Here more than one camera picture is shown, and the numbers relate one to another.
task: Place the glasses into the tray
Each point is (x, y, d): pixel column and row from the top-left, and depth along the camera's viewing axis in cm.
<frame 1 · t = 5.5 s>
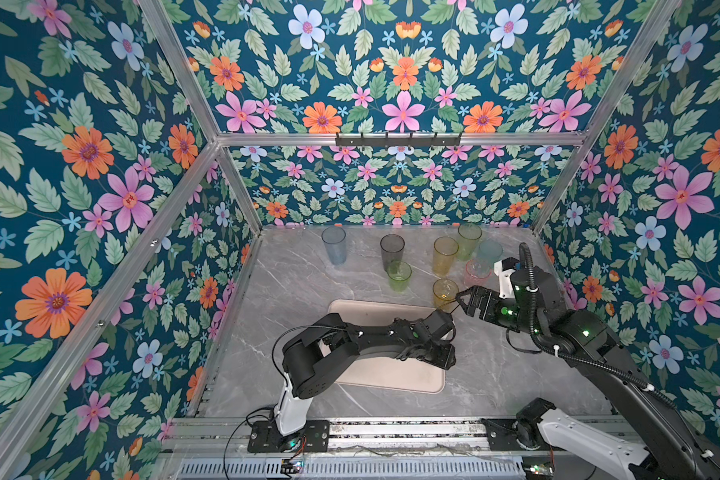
left hand: (459, 359, 82), fingers open
right hand: (468, 298, 69), fingers open
blue tall glass: (334, 238, 102), point 13 cm above the table
green short glass: (399, 274, 103), point 4 cm above the table
yellow tall glass: (444, 250, 97), point 14 cm above the table
light green tall glass: (468, 237, 103), point 13 cm above the table
teal short glass: (485, 252, 101), point 11 cm above the table
yellow short glass: (439, 288, 95), point 8 cm above the table

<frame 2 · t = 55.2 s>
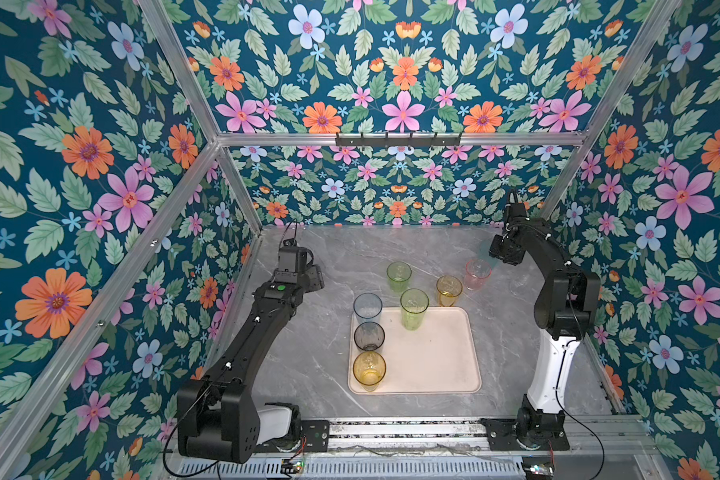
left hand: (311, 265, 83), fingers open
right hand: (501, 253, 99), fingers open
yellow tall glass: (369, 369, 82), point 5 cm above the table
light green tall glass: (414, 303, 92), point 8 cm above the table
grey tall glass: (367, 329, 82), point 11 cm above the table
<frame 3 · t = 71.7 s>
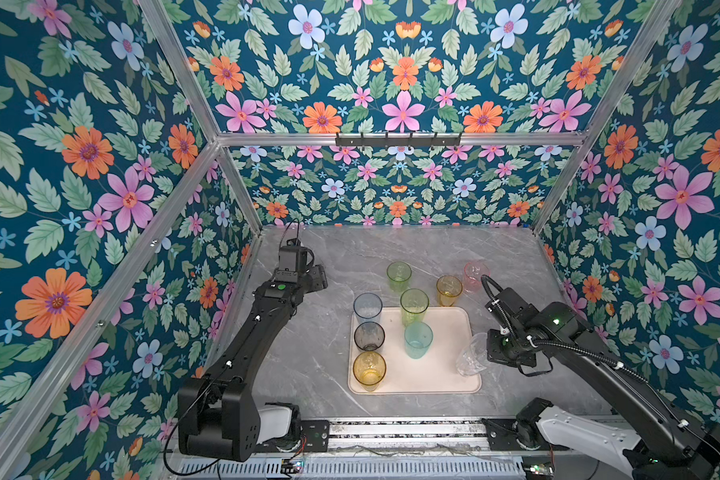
left hand: (316, 266, 83), fingers open
right hand: (488, 355, 71), fingers closed
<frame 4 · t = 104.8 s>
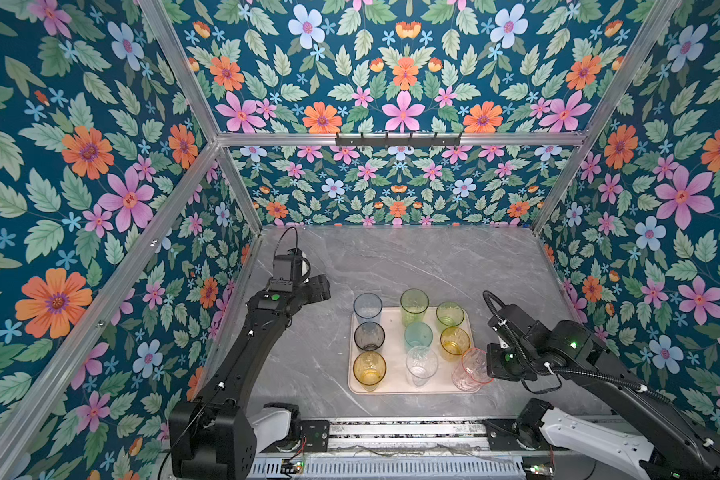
left hand: (321, 277, 81), fingers open
right hand: (483, 368, 68), fingers closed
green short glass: (448, 314, 94), point 4 cm above the table
yellow short glass: (453, 342, 88), point 4 cm above the table
